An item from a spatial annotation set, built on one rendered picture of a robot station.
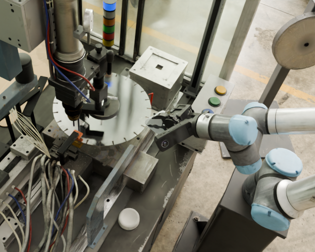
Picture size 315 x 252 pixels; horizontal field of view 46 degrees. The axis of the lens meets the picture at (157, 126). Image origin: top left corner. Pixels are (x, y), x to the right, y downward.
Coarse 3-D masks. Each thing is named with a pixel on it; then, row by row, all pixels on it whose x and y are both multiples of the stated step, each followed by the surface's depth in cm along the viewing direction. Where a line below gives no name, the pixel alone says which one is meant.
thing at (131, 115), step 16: (112, 80) 135; (128, 80) 136; (128, 96) 131; (144, 96) 132; (64, 112) 123; (128, 112) 126; (144, 112) 127; (64, 128) 119; (80, 128) 120; (96, 128) 121; (112, 128) 121; (128, 128) 122; (96, 144) 117; (112, 144) 118
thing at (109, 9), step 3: (105, 0) 129; (108, 0) 129; (111, 0) 129; (114, 0) 129; (105, 3) 128; (108, 3) 128; (111, 3) 128; (114, 3) 129; (105, 6) 129; (108, 6) 129; (111, 6) 129; (114, 6) 130; (105, 9) 130; (108, 9) 130; (111, 9) 130; (114, 9) 131
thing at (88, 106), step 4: (84, 104) 116; (88, 104) 116; (92, 104) 116; (96, 104) 113; (100, 104) 114; (84, 108) 115; (88, 108) 115; (92, 108) 116; (96, 108) 115; (100, 108) 115; (104, 108) 116; (84, 112) 116; (88, 112) 116; (92, 112) 116; (96, 112) 116; (100, 112) 116; (80, 116) 118; (84, 116) 118; (88, 116) 120; (84, 120) 119
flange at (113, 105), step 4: (92, 100) 126; (108, 100) 125; (112, 100) 127; (116, 100) 128; (104, 104) 124; (108, 104) 125; (112, 104) 126; (116, 104) 127; (108, 108) 125; (112, 108) 125; (116, 108) 126; (104, 112) 124; (108, 112) 124; (112, 112) 124; (116, 112) 126; (96, 116) 123; (100, 116) 123; (104, 116) 123; (108, 116) 124
